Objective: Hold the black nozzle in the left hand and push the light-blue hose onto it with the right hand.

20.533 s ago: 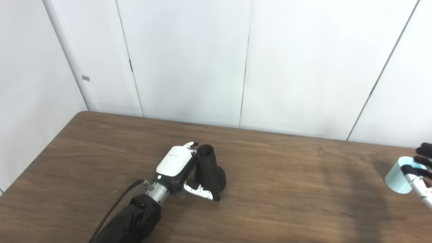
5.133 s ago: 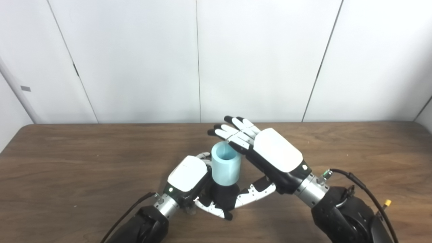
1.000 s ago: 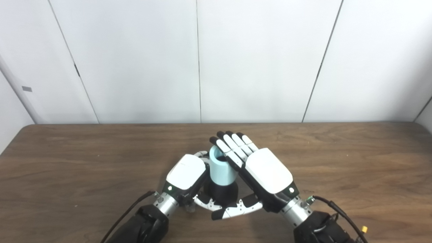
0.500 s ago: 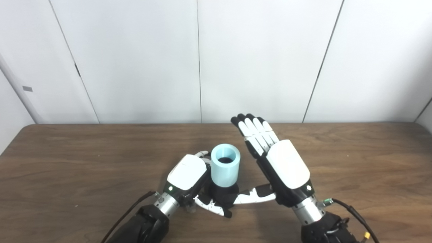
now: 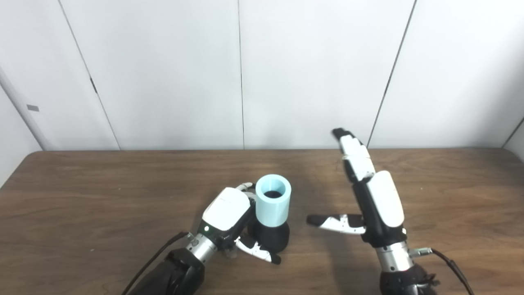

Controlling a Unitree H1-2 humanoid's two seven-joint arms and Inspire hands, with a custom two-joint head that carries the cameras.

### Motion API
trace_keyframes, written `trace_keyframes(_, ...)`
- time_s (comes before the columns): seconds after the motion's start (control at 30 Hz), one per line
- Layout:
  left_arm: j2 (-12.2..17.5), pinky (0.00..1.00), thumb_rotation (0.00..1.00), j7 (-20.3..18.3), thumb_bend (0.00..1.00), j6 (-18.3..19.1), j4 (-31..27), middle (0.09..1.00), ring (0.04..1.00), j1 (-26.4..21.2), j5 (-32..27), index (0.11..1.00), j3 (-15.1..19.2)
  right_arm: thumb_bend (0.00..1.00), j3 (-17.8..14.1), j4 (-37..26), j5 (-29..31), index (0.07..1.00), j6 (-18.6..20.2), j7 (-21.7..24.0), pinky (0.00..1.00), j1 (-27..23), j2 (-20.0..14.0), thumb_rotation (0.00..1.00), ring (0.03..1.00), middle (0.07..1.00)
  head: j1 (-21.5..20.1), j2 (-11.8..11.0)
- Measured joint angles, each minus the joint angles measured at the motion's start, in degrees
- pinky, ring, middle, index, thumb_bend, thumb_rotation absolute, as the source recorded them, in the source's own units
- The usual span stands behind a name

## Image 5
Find white and black right hand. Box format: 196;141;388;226
307;128;408;248

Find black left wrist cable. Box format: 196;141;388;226
122;231;193;295

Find black funnel-shaped nozzle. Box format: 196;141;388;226
250;190;290;253

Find white and black left hand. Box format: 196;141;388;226
198;182;282;265

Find light-blue cylindrical hose piece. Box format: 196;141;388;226
255;174;292;227

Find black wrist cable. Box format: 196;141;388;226
122;231;193;295
409;247;476;295

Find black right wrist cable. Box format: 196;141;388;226
409;247;476;295

